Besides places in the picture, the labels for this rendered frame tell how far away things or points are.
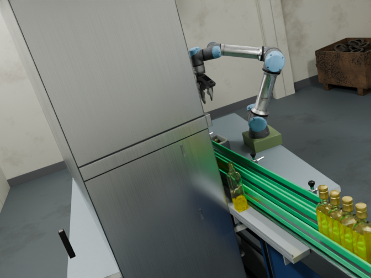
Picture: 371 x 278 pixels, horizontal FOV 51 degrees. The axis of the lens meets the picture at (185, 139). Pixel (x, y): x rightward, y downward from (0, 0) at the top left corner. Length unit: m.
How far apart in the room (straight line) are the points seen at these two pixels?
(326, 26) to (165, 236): 4.97
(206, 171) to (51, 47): 0.87
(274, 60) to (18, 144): 4.01
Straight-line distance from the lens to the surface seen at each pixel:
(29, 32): 1.51
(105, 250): 2.24
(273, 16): 5.75
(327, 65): 5.79
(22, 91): 5.44
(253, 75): 5.86
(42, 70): 1.52
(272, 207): 1.81
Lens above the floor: 1.97
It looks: 22 degrees down
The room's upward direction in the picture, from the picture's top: 16 degrees counter-clockwise
